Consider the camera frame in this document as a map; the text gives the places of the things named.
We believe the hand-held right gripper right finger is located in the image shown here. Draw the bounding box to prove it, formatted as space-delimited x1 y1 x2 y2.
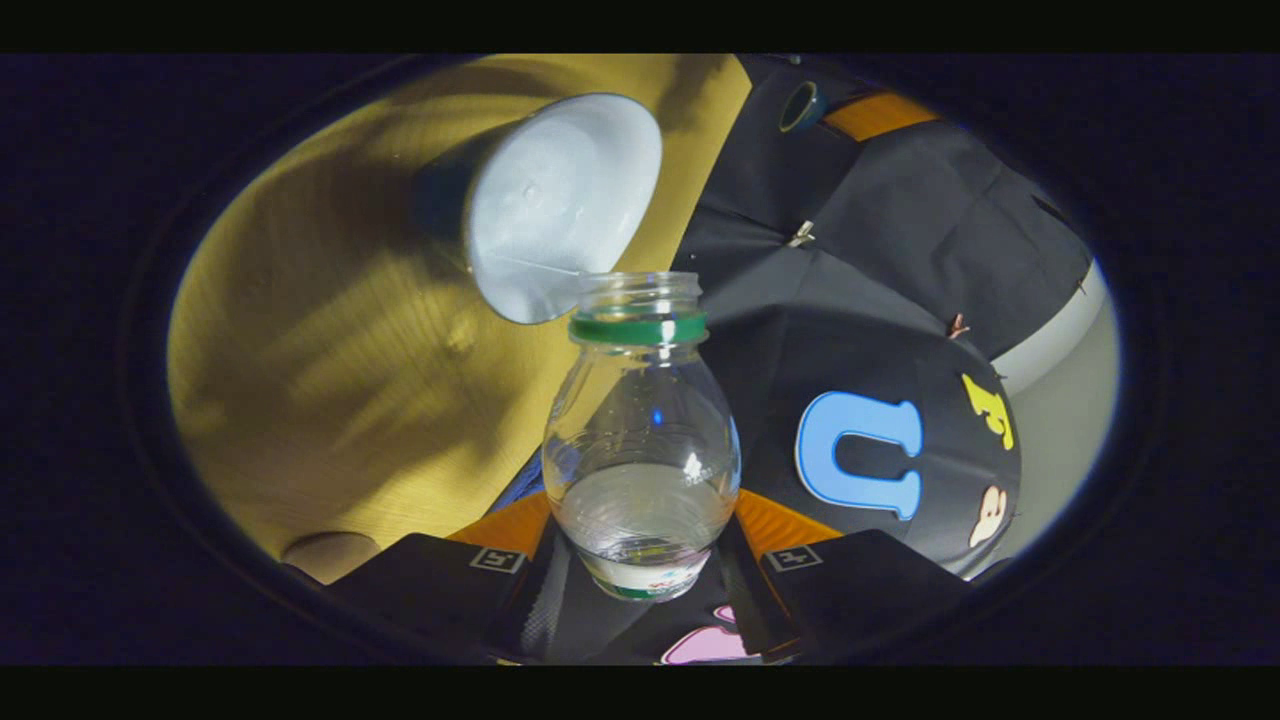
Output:
714 488 971 662

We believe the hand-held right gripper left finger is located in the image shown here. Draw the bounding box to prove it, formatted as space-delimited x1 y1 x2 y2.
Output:
325 490 577 663

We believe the clear plastic water bottle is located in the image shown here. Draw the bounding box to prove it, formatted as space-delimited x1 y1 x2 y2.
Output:
541 270 743 602

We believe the round tan coaster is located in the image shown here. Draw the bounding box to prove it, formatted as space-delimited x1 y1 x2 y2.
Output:
282 531 384 587

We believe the blue white teacup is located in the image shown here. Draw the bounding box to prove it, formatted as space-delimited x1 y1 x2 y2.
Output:
410 92 665 327

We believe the black backdrop cloth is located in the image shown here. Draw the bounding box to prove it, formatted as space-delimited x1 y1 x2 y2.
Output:
510 55 1098 666

